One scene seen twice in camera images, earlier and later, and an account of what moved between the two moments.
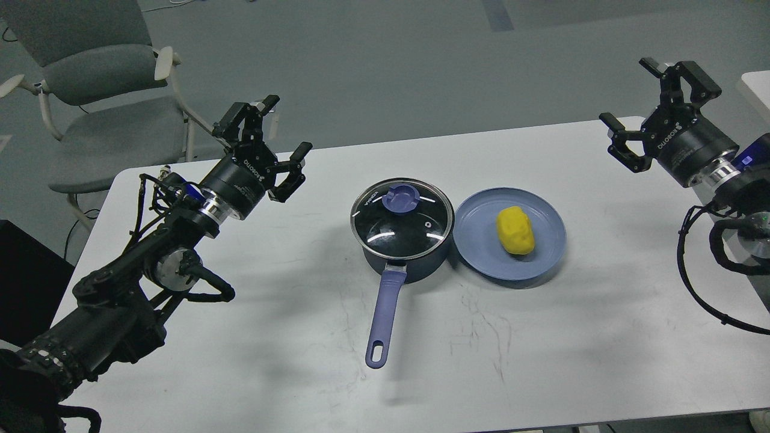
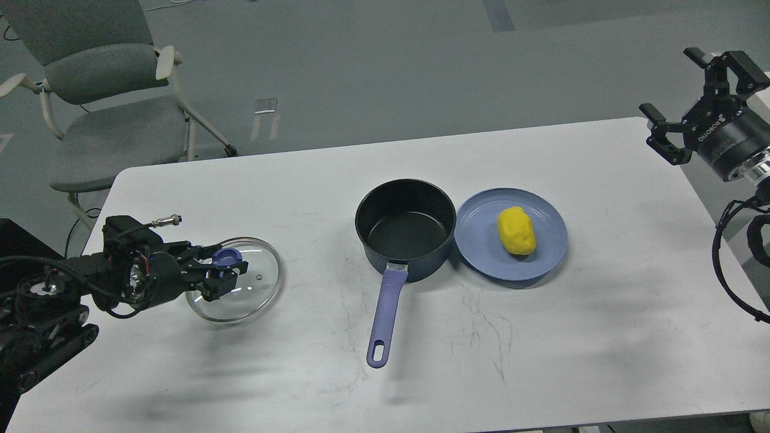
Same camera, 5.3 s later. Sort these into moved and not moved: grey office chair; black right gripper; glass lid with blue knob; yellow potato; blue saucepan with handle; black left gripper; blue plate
Moved: black right gripper; black left gripper; glass lid with blue knob
Not moved: blue saucepan with handle; yellow potato; blue plate; grey office chair
